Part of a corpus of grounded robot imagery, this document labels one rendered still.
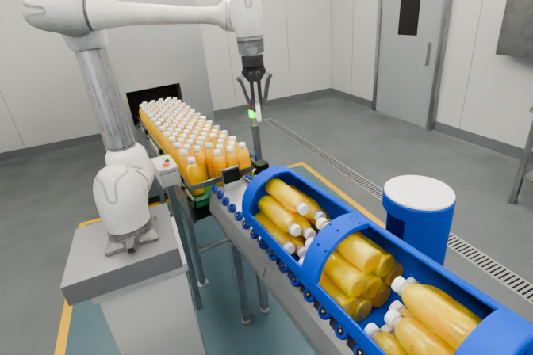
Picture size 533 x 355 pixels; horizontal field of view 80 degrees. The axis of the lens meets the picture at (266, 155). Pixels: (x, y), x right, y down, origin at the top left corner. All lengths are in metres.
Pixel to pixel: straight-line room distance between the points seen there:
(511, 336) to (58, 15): 1.29
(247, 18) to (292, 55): 5.37
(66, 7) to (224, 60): 4.92
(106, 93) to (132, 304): 0.76
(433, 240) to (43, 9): 1.57
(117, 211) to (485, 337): 1.03
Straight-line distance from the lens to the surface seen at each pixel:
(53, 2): 1.15
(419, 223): 1.44
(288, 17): 6.35
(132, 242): 1.22
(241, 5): 1.08
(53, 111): 5.93
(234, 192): 1.71
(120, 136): 1.33
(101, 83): 1.30
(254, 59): 1.10
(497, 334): 0.78
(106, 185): 1.18
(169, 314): 1.40
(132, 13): 1.11
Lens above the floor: 1.80
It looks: 25 degrees down
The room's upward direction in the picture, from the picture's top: 5 degrees counter-clockwise
